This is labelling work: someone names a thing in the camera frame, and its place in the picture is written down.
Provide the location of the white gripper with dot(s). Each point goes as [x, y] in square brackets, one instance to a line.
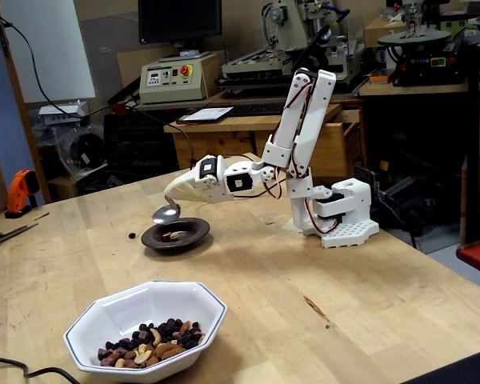
[200, 185]

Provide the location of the bent metal spoon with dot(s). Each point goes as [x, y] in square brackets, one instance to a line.
[166, 216]

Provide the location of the pale cashew nut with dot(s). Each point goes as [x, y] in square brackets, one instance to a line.
[176, 235]

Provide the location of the white octagonal bowl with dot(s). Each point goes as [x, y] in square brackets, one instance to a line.
[124, 308]

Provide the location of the mixed nuts and raisins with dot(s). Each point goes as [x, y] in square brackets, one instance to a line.
[160, 348]

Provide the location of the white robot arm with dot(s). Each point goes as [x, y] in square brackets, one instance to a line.
[316, 120]

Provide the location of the dark brown plate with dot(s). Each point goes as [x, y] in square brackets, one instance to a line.
[196, 230]

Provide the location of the beige masking tape wrap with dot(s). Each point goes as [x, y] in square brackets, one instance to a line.
[184, 188]

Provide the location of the wooden drawer desk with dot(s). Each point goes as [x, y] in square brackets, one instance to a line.
[208, 140]

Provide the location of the black equipment case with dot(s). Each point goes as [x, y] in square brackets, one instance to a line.
[140, 144]

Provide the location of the tablet with white screen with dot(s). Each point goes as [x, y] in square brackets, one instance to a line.
[206, 114]

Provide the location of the black keyboard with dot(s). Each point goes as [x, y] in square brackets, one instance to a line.
[256, 109]

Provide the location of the beige masking tape strip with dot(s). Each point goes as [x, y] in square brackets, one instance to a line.
[292, 227]

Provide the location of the small red clamp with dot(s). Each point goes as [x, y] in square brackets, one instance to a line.
[119, 109]

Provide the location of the beige cnc control box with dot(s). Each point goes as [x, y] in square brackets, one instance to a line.
[172, 80]

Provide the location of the white electrical box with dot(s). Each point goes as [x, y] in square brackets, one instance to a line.
[64, 112]

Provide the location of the black computer monitor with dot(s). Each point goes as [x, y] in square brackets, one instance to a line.
[180, 20]

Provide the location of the orange black hand tool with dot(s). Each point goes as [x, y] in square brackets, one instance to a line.
[22, 188]

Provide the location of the beige benchtop milling machine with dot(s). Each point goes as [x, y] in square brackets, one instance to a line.
[292, 24]

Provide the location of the brown cardboard sheet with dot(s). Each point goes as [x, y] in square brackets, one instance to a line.
[4, 230]

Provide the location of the white board panel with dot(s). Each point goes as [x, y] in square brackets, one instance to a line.
[52, 48]

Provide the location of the wooden workbench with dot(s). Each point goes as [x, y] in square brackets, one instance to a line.
[416, 89]

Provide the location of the brown cardboard box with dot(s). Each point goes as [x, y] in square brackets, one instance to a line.
[384, 32]

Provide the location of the black benchtop machine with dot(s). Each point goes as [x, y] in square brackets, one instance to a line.
[424, 60]

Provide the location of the green box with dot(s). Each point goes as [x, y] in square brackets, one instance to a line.
[460, 22]

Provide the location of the black table mat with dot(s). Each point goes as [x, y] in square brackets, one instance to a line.
[456, 368]

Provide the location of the wooden post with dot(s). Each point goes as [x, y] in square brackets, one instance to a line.
[24, 120]

